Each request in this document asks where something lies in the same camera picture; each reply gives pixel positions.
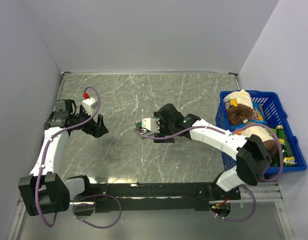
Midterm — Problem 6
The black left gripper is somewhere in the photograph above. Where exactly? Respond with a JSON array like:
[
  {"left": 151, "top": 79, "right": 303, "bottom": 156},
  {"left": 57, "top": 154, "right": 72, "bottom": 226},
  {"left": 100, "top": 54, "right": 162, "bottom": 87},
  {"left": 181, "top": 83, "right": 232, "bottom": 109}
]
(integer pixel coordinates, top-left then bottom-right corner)
[{"left": 70, "top": 104, "right": 108, "bottom": 138}]

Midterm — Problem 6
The grey-brown glasses case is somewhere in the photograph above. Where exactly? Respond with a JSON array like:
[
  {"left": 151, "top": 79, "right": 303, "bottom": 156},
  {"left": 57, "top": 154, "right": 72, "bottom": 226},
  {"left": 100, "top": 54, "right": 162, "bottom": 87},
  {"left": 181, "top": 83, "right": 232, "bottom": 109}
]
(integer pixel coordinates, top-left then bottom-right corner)
[{"left": 135, "top": 120, "right": 155, "bottom": 137}]

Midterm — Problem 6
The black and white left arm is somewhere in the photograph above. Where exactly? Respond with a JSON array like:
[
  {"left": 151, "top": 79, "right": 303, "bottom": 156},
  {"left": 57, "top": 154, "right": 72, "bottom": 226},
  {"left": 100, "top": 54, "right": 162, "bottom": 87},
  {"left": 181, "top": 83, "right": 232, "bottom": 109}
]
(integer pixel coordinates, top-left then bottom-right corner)
[{"left": 18, "top": 97, "right": 109, "bottom": 216}]

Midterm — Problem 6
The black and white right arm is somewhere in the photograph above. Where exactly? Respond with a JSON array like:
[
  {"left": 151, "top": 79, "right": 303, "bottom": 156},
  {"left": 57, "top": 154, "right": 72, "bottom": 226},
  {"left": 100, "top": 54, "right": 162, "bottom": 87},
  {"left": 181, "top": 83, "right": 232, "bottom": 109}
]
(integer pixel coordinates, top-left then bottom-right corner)
[{"left": 153, "top": 103, "right": 271, "bottom": 199}]

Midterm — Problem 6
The brown plush toy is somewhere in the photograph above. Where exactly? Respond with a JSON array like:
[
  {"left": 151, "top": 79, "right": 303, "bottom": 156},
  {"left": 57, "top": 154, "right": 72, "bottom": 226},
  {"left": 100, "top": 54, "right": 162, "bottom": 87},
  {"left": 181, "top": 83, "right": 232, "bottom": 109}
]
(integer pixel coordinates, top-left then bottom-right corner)
[{"left": 226, "top": 104, "right": 253, "bottom": 125}]

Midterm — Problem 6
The blue Lays chip bag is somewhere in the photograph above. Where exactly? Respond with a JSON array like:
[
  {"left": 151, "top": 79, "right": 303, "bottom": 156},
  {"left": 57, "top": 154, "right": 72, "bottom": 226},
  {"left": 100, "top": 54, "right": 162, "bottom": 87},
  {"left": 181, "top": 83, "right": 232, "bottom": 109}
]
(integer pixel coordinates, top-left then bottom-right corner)
[{"left": 249, "top": 102, "right": 267, "bottom": 125}]

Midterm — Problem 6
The blue plastic basket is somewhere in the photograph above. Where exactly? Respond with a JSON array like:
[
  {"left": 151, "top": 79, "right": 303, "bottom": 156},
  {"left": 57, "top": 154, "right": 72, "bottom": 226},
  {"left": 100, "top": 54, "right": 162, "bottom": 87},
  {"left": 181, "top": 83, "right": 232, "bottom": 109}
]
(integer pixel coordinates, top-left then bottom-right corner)
[{"left": 215, "top": 90, "right": 307, "bottom": 173}]

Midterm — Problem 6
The green glass bottle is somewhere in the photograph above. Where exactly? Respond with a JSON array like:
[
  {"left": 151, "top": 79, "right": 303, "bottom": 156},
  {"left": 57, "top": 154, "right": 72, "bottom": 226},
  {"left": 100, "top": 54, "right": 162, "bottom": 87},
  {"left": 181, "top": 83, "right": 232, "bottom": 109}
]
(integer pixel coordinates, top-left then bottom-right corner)
[{"left": 276, "top": 125, "right": 293, "bottom": 158}]

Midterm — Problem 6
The yellow green snack packet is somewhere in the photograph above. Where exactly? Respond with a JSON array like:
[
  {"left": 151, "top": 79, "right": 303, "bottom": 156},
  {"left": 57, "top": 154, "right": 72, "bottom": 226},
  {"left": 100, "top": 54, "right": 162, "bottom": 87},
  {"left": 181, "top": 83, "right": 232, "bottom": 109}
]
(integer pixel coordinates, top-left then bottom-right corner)
[{"left": 283, "top": 156, "right": 295, "bottom": 167}]

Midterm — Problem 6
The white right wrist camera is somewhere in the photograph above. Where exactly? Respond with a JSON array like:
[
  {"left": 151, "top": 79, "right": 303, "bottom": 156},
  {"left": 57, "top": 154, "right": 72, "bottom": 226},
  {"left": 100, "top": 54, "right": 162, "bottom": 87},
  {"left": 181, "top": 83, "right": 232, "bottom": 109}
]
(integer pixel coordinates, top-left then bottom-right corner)
[{"left": 141, "top": 117, "right": 160, "bottom": 133}]

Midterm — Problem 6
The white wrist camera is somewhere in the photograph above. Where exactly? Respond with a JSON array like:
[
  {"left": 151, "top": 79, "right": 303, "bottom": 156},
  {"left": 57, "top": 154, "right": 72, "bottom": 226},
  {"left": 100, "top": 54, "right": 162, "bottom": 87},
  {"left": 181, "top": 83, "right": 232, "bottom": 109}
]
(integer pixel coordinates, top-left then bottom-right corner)
[
  {"left": 141, "top": 117, "right": 160, "bottom": 133},
  {"left": 82, "top": 93, "right": 98, "bottom": 115}
]

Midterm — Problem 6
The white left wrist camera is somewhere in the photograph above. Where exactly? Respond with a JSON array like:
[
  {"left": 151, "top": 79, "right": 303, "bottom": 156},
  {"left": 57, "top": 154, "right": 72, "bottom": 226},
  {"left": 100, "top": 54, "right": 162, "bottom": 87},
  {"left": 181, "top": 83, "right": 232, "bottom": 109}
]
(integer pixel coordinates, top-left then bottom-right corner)
[{"left": 82, "top": 93, "right": 98, "bottom": 115}]

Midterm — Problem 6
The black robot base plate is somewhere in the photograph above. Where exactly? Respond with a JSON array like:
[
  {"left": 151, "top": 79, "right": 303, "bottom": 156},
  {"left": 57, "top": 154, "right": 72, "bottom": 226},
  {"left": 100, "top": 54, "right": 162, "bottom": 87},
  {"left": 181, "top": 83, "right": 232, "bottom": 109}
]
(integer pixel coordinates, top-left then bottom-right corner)
[{"left": 62, "top": 182, "right": 242, "bottom": 214}]

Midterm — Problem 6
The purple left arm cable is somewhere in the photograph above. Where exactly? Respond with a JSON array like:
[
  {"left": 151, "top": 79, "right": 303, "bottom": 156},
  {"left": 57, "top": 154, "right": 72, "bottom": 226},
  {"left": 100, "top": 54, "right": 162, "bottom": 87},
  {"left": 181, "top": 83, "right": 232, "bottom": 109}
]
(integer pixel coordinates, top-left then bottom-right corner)
[{"left": 34, "top": 86, "right": 122, "bottom": 229}]

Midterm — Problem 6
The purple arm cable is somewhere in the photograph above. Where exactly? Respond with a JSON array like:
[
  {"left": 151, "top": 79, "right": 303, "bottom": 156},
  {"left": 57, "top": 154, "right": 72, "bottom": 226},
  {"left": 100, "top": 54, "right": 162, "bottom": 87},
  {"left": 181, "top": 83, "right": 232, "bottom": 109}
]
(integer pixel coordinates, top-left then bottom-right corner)
[
  {"left": 133, "top": 123, "right": 284, "bottom": 223},
  {"left": 34, "top": 86, "right": 122, "bottom": 229}
]

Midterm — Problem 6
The aluminium frame rail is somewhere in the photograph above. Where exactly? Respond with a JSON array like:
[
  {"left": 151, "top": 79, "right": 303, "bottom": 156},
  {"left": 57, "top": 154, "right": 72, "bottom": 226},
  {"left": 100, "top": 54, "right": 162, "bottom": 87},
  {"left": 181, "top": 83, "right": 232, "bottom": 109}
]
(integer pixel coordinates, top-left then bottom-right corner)
[{"left": 17, "top": 181, "right": 284, "bottom": 206}]

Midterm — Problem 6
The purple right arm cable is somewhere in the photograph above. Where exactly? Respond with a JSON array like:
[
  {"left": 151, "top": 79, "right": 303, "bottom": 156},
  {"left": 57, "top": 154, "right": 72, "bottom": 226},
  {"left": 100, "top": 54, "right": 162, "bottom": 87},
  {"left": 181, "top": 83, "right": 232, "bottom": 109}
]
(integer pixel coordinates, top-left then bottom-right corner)
[{"left": 133, "top": 123, "right": 284, "bottom": 223}]

